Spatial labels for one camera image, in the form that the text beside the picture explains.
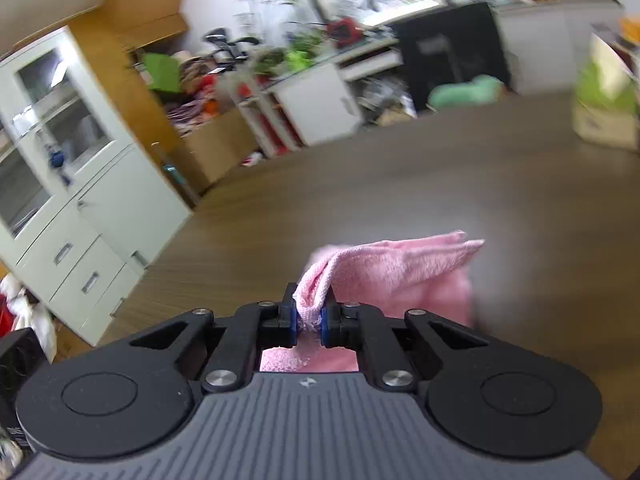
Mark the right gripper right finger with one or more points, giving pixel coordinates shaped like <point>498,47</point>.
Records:
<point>488,395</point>

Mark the white glass-door cabinet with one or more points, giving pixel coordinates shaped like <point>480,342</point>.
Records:
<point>84,211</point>

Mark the black chair headrest stand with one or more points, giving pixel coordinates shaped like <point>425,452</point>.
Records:
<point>228,52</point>

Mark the red base blender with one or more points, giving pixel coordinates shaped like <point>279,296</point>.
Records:
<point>344,32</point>

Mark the pink towel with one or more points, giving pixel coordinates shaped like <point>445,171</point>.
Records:
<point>393,275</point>

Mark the cardboard box on floor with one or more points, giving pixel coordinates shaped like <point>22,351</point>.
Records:
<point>213,149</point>

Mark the potted palm plant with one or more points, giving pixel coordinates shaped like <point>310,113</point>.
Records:
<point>289,33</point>

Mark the green paper bag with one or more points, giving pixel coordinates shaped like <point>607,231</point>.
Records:
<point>163,72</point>

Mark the white low sideboard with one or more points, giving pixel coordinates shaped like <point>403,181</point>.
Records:
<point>316,105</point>

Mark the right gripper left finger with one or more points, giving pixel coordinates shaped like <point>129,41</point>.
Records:
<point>139,391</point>

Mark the black office chair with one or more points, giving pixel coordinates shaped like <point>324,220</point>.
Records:
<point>452,56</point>

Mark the green tissue box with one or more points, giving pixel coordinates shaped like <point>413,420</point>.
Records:
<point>606,97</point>

